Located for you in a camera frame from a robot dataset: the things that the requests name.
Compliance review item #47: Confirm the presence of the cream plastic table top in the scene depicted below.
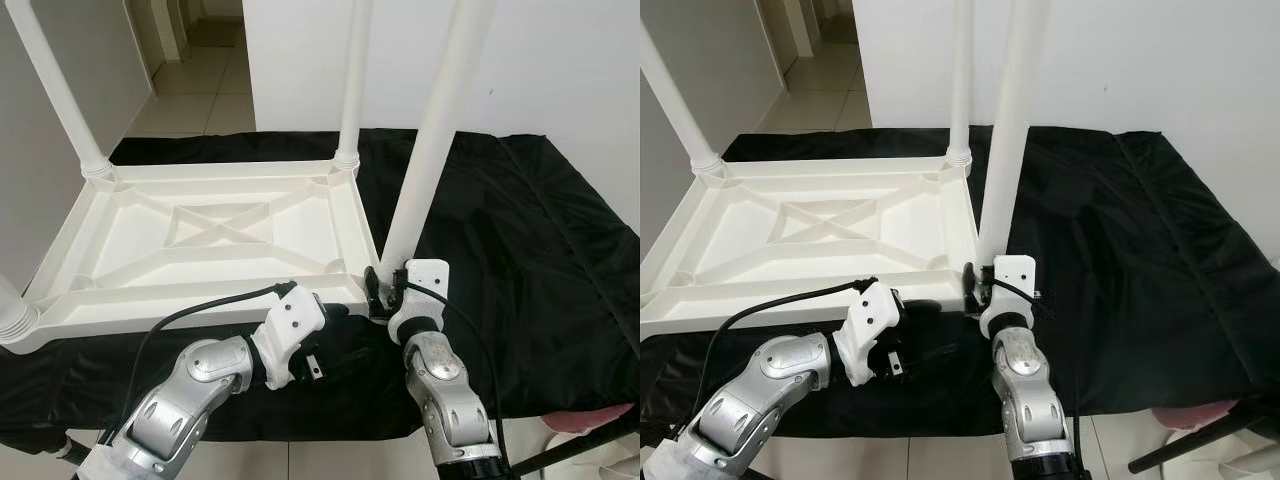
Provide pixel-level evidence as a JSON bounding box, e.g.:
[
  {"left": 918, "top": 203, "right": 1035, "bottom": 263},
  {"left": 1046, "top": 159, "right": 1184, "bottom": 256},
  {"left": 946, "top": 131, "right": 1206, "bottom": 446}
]
[
  {"left": 0, "top": 157, "right": 386, "bottom": 354},
  {"left": 640, "top": 153, "right": 988, "bottom": 342}
]

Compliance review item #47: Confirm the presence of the white plastic table leg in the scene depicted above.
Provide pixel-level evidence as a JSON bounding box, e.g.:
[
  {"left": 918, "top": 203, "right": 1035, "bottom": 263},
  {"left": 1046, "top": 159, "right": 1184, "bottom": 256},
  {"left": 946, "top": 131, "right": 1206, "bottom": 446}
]
[
  {"left": 0, "top": 272, "right": 41, "bottom": 347},
  {"left": 948, "top": 0, "right": 975, "bottom": 173},
  {"left": 640, "top": 20, "right": 725, "bottom": 178},
  {"left": 3, "top": 0, "right": 118, "bottom": 182},
  {"left": 974, "top": 0, "right": 1048, "bottom": 267},
  {"left": 379, "top": 0, "right": 498, "bottom": 277},
  {"left": 334, "top": 0, "right": 374, "bottom": 173}
]

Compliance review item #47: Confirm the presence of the black cloth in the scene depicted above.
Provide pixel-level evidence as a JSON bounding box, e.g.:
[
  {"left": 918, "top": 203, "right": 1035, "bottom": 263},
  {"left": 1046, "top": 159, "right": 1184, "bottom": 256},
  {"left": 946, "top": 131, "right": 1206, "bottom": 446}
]
[
  {"left": 640, "top": 123, "right": 1280, "bottom": 446},
  {"left": 0, "top": 127, "right": 641, "bottom": 456}
]

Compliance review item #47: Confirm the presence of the black metal stand leg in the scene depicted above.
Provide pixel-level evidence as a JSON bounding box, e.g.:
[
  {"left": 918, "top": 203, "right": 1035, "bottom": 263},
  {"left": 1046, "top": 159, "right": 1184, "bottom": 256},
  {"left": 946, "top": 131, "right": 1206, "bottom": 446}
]
[
  {"left": 1128, "top": 393, "right": 1280, "bottom": 474},
  {"left": 510, "top": 410, "right": 641, "bottom": 477},
  {"left": 52, "top": 434, "right": 93, "bottom": 465}
]

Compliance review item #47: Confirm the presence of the white round object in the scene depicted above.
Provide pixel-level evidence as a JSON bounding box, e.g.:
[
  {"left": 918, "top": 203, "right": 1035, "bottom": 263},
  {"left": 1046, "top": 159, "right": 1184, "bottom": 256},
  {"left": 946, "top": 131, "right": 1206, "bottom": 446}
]
[
  {"left": 1195, "top": 420, "right": 1280, "bottom": 480},
  {"left": 545, "top": 428, "right": 641, "bottom": 480}
]

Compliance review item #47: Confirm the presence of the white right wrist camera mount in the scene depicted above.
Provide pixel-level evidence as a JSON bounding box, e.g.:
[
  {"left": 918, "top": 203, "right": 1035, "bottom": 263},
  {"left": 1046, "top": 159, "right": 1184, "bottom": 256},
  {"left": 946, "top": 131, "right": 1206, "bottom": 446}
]
[
  {"left": 979, "top": 254, "right": 1038, "bottom": 341},
  {"left": 387, "top": 258, "right": 449, "bottom": 343}
]

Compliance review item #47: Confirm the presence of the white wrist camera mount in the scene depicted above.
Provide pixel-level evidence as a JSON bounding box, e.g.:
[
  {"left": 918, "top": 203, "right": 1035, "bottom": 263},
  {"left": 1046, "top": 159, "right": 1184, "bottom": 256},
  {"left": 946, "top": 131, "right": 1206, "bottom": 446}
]
[
  {"left": 248, "top": 284, "right": 328, "bottom": 391},
  {"left": 979, "top": 254, "right": 1038, "bottom": 341},
  {"left": 387, "top": 258, "right": 449, "bottom": 343},
  {"left": 830, "top": 279, "right": 908, "bottom": 388}
]

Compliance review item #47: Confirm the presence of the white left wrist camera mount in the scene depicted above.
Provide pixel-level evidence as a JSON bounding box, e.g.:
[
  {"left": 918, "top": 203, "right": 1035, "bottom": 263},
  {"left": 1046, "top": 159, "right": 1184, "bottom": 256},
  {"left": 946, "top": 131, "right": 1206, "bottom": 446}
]
[
  {"left": 830, "top": 279, "right": 908, "bottom": 388},
  {"left": 248, "top": 284, "right": 328, "bottom": 391}
]

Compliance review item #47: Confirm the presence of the white door frame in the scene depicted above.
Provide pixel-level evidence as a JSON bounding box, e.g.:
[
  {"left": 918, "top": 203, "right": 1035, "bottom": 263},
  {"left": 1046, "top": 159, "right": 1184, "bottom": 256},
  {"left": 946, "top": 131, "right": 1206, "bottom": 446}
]
[
  {"left": 150, "top": 0, "right": 187, "bottom": 63},
  {"left": 782, "top": 0, "right": 819, "bottom": 59}
]

